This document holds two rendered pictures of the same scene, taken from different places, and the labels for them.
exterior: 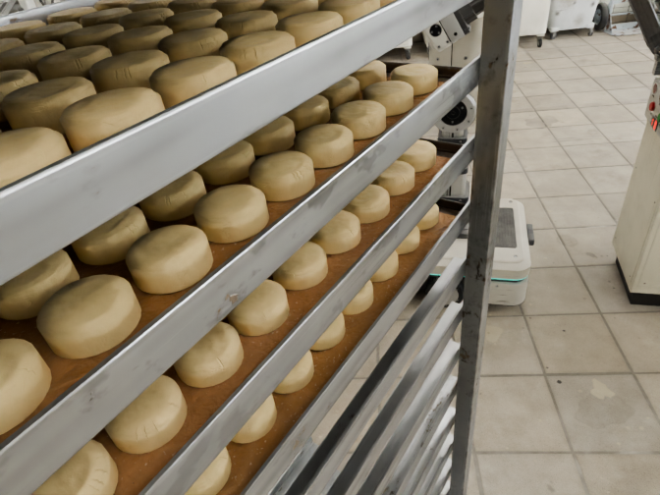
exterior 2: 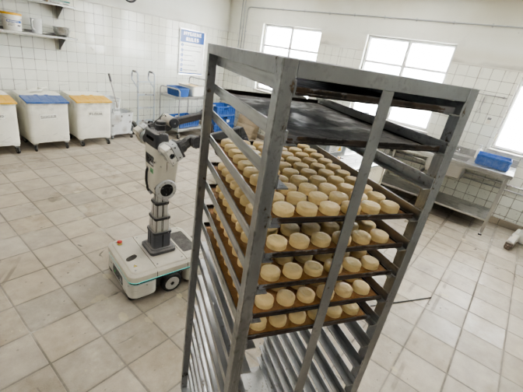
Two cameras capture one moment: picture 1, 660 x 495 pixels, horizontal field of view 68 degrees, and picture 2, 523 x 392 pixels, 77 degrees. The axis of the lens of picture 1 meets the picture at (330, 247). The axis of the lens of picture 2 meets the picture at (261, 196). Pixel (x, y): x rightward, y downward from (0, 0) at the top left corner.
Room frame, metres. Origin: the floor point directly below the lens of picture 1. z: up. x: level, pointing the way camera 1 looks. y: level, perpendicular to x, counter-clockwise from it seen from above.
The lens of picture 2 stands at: (0.05, 1.07, 1.82)
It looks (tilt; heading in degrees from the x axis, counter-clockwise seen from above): 24 degrees down; 298
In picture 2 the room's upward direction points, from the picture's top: 10 degrees clockwise
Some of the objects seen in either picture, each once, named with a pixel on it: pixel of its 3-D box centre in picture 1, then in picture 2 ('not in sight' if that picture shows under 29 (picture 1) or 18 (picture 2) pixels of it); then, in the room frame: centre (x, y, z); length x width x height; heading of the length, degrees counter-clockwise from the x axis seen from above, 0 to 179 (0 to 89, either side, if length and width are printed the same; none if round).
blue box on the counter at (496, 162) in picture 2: not in sight; (493, 161); (-0.57, -4.31, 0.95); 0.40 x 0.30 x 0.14; 175
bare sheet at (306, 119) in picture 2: not in sight; (307, 113); (0.41, 0.17, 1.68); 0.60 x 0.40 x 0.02; 141
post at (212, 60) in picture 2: not in sight; (194, 257); (0.80, 0.15, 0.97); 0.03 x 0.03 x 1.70; 51
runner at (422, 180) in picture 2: not in sight; (353, 145); (0.30, 0.01, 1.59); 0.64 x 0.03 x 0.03; 141
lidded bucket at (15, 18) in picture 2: not in sight; (12, 21); (5.47, -1.38, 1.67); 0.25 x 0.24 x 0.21; 82
